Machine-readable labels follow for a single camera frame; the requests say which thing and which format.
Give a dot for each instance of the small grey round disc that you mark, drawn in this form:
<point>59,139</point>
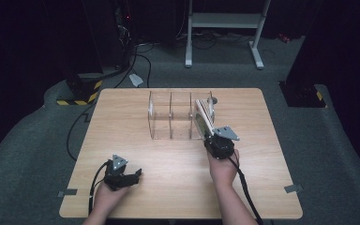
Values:
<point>214,100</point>

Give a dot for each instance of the clear acrylic book rack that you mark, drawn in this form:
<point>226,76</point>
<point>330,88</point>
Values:
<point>172,115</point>

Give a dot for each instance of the white metal stand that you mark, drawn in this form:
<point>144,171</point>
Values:
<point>223,20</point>

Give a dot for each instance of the grey tape piece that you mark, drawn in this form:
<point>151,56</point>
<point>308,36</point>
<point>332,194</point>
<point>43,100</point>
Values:
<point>67,192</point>
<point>293,188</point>

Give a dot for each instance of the black yellow striped base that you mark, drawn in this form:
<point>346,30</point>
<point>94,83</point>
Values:
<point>81,90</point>

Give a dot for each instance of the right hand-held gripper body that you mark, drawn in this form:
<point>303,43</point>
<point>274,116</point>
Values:
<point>220,146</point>

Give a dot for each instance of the black base with yellow mark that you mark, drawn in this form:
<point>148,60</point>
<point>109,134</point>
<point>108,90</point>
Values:
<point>303,95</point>

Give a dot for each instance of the white power adapter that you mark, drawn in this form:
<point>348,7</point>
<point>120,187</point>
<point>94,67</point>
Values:
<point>136,80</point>

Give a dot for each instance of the dark equipment rack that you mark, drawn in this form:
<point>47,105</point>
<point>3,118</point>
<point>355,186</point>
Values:
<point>109,31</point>

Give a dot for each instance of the person's left hand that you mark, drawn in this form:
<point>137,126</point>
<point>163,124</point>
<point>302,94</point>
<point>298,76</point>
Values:
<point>109,195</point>

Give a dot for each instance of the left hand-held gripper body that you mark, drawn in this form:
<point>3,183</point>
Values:
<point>116,175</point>

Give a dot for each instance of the small red object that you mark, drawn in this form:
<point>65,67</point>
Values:
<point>283,38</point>

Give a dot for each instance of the person's right hand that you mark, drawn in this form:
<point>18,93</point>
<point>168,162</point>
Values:
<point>222,170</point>

